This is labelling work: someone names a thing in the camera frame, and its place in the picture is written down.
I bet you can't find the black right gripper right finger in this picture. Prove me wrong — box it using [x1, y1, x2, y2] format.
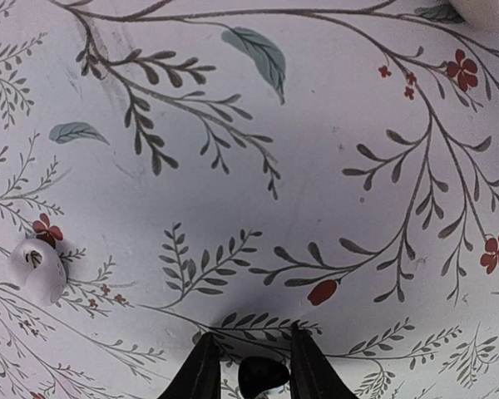
[290, 323, 358, 399]

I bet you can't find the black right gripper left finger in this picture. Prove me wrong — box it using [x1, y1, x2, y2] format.
[159, 332, 220, 399]

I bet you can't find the black earbud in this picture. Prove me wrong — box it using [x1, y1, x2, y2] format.
[238, 357, 290, 398]

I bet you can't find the small white earbud case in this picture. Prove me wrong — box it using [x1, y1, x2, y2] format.
[449, 0, 499, 31]

